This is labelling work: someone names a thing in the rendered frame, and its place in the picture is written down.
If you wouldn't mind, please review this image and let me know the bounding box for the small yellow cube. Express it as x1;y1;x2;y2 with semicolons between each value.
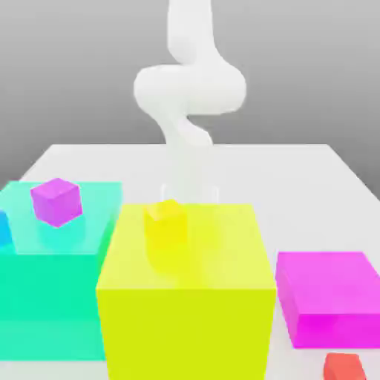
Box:
142;199;189;269

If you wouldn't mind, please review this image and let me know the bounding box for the small purple cube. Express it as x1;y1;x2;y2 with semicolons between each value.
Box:
30;177;83;229

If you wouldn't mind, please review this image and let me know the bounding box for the small blue cube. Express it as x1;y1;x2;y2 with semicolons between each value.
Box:
0;209;13;247

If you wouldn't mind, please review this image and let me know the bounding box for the small red cube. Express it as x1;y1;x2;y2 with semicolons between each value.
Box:
322;352;368;380

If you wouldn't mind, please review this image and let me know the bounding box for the large yellow-green box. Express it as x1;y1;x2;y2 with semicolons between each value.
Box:
95;203;278;380

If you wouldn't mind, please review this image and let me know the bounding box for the large magenta box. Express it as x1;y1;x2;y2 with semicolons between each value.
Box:
275;251;380;350

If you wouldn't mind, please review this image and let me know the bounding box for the large turquoise box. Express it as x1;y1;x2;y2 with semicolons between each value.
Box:
0;180;124;362

